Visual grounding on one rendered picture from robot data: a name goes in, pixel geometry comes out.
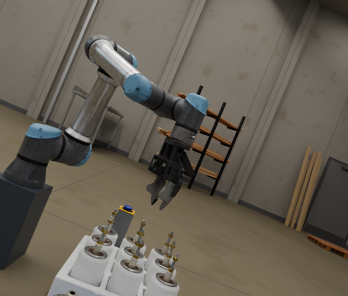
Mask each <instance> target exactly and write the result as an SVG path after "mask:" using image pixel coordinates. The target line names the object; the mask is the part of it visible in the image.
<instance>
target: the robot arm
mask: <svg viewBox="0 0 348 296"><path fill-rule="evenodd" d="M85 54H86V56H87V58H88V59H89V60H90V61H91V62H92V63H94V64H95V65H97V66H98V67H99V68H98V70H97V74H98V78H97V80H96V82H95V83H94V85H93V87H92V89H91V91H90V93H89V95H88V97H87V98H86V100H85V102H84V104H83V106H82V108H81V110H80V112H79V113H78V115H77V117H76V119H75V121H74V122H73V124H72V127H70V128H68V129H66V130H65V131H64V133H63V134H62V131H61V130H59V129H57V128H55V127H51V126H48V125H43V124H38V123H34V124H31V125H30V127H29V129H28V131H27V132H26V133H25V137H24V139H23V142H22V144H21V146H20V149H19V151H18V154H17V156H16V158H15V159H14V160H13V162H12V163H11V164H10V165H9V166H8V167H7V168H6V169H5V171H4V173H3V176H4V178H6V179H7V180H9V181H11V182H13V183H15V184H18V185H20V186H24V187H29V188H33V189H42V188H43V187H44V185H45V181H46V168H47V166H48V163H49V161H50V160H51V161H54V162H58V163H62V164H66V165H68V166H76V167H78V166H82V165H83V164H85V163H86V162H87V161H88V159H89V157H90V155H91V151H92V147H91V145H90V144H91V139H90V136H91V134H92V132H93V131H94V128H95V127H96V125H97V123H98V121H99V119H100V118H101V116H102V114H103V112H104V110H105V108H106V106H107V105H108V103H109V101H110V99H111V98H112V96H113V93H114V92H115V90H116V88H117V87H119V86H121V87H122V88H123V90H124V94H125V95H126V96H127V97H129V98H130V99H131V100H132V101H134V102H137V103H139V104H141V105H143V106H145V107H146V108H148V109H150V110H152V111H153V112H154V113H155V114H156V115H158V116H160V117H164V118H167V119H170V120H173V121H176V123H175V125H174V127H173V130H172V132H171V134H170V137H171V138H170V139H168V138H165V141H164V143H163V145H162V148H161V150H160V152H159V155H156V154H154V156H153V159H152V161H151V163H150V165H149V168H148V170H150V171H151V172H152V173H154V174H156V179H155V181H154V182H153V183H150V184H148V185H147V186H146V190H147V191H148V192H149V193H151V205H153V204H154V203H155V202H156V201H157V200H158V197H159V198H160V199H162V201H163V202H162V203H161V206H160V209H159V210H162V209H164V208H165V207H166V206H167V205H168V204H169V203H170V202H171V200H172V199H173V198H174V197H175V196H176V194H177V193H178V192H179V190H180V188H181V186H182V183H183V178H184V176H183V175H185V176H187V177H189V178H192V176H193V175H194V174H195V172H194V170H193V167H192V165H191V163H190V161H189V158H188V156H187V154H186V152H185V151H184V149H185V150H188V151H190V148H191V147H190V146H192V144H193V142H194V140H195V138H196V135H197V133H198V131H199V129H200V126H201V123H202V121H203V119H204V116H205V115H206V112H207V109H208V106H209V101H208V100H207V99H206V98H204V97H202V96H200V95H198V94H195V93H189V94H188V95H187V97H186V98H185V99H182V98H179V97H175V96H173V95H171V94H170V93H168V92H166V91H165V90H164V89H162V88H160V87H159V86H157V85H156V84H155V83H153V82H152V81H150V80H149V79H148V78H147V77H145V76H144V75H143V74H142V73H141V72H139V71H138V70H137V59H136V58H135V56H134V55H132V54H131V53H130V52H129V51H128V50H126V49H124V48H123V47H122V46H120V45H119V44H118V43H116V42H115V41H113V40H112V39H110V38H109V37H107V36H104V35H93V36H91V37H90V38H89V39H88V40H87V41H86V43H85ZM154 159H155V162H154V164H153V166H152V167H151V165H152V162H153V160H154ZM165 180H168V181H169V182H168V183H167V185H166V187H165V189H164V190H162V188H163V187H164V186H165V184H166V182H165Z"/></svg>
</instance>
